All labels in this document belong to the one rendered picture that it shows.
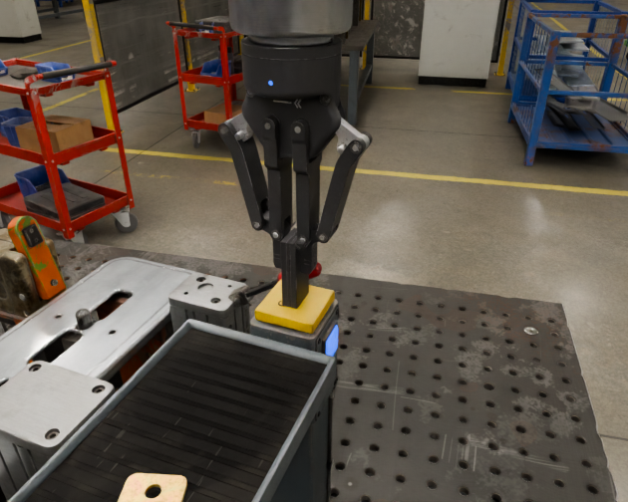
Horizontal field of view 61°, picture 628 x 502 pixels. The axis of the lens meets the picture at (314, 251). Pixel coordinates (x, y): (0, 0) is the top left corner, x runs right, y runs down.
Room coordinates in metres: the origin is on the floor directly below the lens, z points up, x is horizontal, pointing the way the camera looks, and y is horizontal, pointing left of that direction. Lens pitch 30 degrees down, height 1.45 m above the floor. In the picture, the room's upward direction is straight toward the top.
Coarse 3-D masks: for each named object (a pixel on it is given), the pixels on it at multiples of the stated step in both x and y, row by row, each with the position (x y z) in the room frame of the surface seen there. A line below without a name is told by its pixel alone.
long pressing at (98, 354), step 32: (96, 288) 0.67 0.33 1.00; (128, 288) 0.67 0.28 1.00; (160, 288) 0.67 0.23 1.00; (32, 320) 0.59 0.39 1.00; (64, 320) 0.59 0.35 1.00; (96, 320) 0.59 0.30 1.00; (128, 320) 0.59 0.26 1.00; (160, 320) 0.59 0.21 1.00; (0, 352) 0.52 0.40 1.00; (32, 352) 0.52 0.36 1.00; (64, 352) 0.52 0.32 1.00; (96, 352) 0.52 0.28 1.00; (128, 352) 0.52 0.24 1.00
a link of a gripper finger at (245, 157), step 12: (228, 132) 0.43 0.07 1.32; (228, 144) 0.43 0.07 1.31; (240, 144) 0.43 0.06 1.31; (252, 144) 0.44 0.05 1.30; (240, 156) 0.43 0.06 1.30; (252, 156) 0.44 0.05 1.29; (240, 168) 0.43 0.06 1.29; (252, 168) 0.43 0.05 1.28; (240, 180) 0.43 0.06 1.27; (252, 180) 0.42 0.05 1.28; (264, 180) 0.44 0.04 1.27; (252, 192) 0.42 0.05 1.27; (264, 192) 0.44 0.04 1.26; (252, 204) 0.42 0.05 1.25; (264, 204) 0.44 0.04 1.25; (252, 216) 0.42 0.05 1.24
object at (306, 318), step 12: (276, 288) 0.44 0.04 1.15; (312, 288) 0.44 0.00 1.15; (264, 300) 0.42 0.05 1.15; (276, 300) 0.42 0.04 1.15; (312, 300) 0.42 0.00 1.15; (324, 300) 0.42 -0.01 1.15; (264, 312) 0.40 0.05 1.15; (276, 312) 0.40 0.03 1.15; (288, 312) 0.40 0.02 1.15; (300, 312) 0.40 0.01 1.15; (312, 312) 0.40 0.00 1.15; (324, 312) 0.41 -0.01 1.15; (276, 324) 0.40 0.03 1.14; (288, 324) 0.39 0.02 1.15; (300, 324) 0.39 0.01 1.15; (312, 324) 0.38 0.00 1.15
